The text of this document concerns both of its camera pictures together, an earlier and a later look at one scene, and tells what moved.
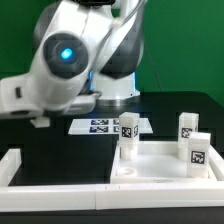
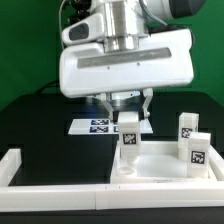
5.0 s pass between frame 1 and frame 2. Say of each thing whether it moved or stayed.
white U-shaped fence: stayed
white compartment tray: stayed
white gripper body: moved
